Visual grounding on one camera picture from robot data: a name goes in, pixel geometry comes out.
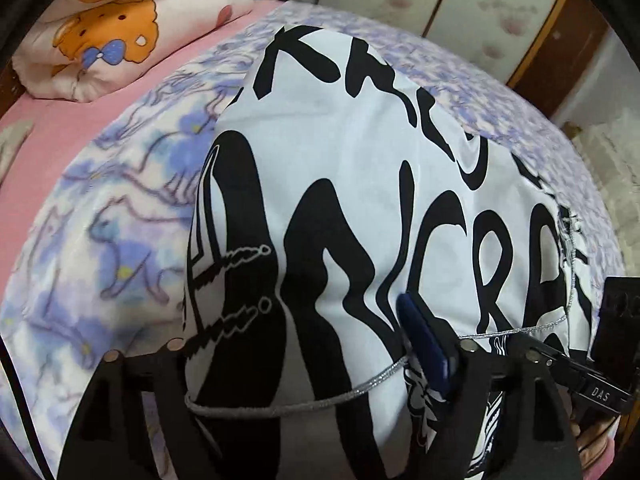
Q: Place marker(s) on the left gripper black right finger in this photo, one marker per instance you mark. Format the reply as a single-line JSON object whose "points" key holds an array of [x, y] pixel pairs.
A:
{"points": [[501, 415]]}

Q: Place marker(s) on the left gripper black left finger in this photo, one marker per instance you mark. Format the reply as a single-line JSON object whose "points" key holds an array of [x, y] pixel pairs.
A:
{"points": [[108, 438]]}

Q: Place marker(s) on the black white graffiti jacket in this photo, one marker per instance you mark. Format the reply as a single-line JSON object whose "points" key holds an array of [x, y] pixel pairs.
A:
{"points": [[335, 185]]}

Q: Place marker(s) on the person's right hand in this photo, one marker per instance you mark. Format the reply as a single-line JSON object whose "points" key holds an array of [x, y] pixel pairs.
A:
{"points": [[591, 442]]}

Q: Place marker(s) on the purple floral fleece blanket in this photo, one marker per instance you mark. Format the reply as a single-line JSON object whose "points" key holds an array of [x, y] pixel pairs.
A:
{"points": [[103, 266]]}

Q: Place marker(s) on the beige lace covered furniture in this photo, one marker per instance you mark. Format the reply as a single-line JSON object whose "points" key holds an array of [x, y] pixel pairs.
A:
{"points": [[611, 153]]}

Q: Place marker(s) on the dark wooden door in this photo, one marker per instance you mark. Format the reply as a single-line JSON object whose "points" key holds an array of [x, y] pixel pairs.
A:
{"points": [[559, 55]]}

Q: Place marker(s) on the grey folded cloth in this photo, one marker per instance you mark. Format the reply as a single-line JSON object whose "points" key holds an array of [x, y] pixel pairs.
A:
{"points": [[11, 139]]}

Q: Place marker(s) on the pink bed sheet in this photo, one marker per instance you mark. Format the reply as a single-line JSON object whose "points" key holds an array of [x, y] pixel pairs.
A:
{"points": [[61, 129]]}

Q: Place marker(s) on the rolled pink bear quilt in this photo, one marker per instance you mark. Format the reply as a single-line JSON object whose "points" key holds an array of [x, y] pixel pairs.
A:
{"points": [[80, 50]]}

